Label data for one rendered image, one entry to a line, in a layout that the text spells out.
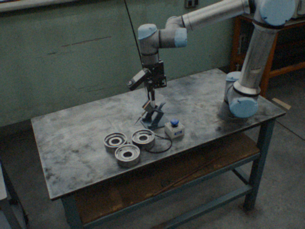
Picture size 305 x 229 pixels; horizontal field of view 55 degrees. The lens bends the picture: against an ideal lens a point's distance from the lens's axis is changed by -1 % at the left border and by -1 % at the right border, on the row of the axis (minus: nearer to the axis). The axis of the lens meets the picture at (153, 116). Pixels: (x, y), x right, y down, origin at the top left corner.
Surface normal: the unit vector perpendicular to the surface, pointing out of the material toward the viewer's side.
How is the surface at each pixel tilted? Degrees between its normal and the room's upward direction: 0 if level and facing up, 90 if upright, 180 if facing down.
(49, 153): 0
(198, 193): 0
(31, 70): 90
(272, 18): 83
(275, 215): 0
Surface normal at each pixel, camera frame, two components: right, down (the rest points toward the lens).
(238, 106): -0.09, 0.67
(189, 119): -0.04, -0.82
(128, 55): 0.44, 0.50
